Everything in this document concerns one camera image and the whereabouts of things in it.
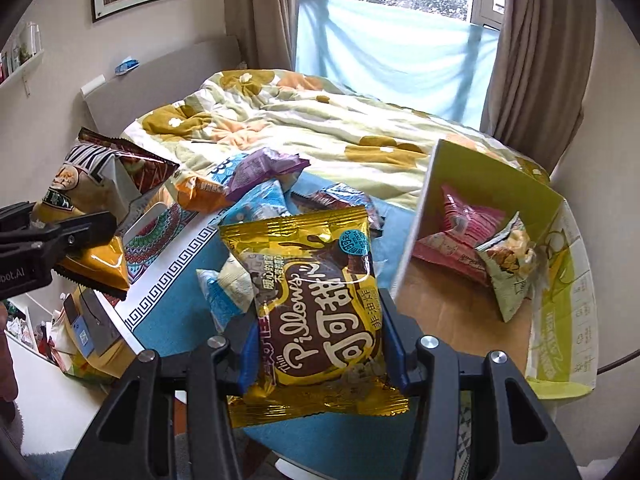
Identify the light blue snack packet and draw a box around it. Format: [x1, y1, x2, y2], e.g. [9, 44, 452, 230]
[220, 179, 292, 228]

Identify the yellow floral quilt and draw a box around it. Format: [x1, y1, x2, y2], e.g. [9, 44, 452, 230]
[122, 69, 551, 212]

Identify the pale green snack packet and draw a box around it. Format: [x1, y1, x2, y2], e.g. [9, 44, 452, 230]
[475, 212, 539, 324]

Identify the dark red snack packet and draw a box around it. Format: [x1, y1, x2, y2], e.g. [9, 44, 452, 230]
[290, 184, 386, 236]

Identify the orange snack packet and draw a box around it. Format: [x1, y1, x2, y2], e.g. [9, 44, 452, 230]
[172, 170, 234, 214]

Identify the black cable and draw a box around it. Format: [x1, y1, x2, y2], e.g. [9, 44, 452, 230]
[595, 342, 640, 376]

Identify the green printed cardboard box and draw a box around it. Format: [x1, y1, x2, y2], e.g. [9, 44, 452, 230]
[392, 139, 599, 402]

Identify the gold chocolate snack packet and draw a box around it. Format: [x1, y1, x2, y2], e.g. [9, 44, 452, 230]
[218, 209, 411, 429]

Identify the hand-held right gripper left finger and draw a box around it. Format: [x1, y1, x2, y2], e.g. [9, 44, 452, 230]
[62, 311, 259, 480]

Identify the beige curtain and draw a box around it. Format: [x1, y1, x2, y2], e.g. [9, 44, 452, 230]
[480, 0, 599, 172]
[222, 0, 301, 74]

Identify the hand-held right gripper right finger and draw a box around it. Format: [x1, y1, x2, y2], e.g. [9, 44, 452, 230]
[378, 289, 583, 480]

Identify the large brown yellow snack bag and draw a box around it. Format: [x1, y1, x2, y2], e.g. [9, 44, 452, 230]
[30, 127, 181, 302]

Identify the purple snack packet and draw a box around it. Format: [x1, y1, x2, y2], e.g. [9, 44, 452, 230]
[225, 147, 311, 204]

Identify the mandala patterned cloth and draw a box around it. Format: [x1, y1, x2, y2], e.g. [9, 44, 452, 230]
[95, 200, 237, 342]

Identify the pink snack packet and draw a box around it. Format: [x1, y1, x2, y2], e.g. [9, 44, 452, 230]
[412, 183, 508, 286]

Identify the white wall shelf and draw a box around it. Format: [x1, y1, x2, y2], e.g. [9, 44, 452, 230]
[0, 22, 46, 92]

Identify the blue white snack packet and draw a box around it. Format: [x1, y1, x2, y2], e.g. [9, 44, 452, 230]
[196, 255, 257, 333]

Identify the grey bed headboard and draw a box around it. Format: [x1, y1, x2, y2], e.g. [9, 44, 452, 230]
[82, 35, 249, 134]

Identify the blue tablecloth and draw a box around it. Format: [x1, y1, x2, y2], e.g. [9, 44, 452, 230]
[125, 195, 474, 461]

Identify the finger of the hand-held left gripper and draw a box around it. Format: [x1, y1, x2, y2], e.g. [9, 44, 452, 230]
[0, 202, 39, 239]
[0, 211, 119, 269]

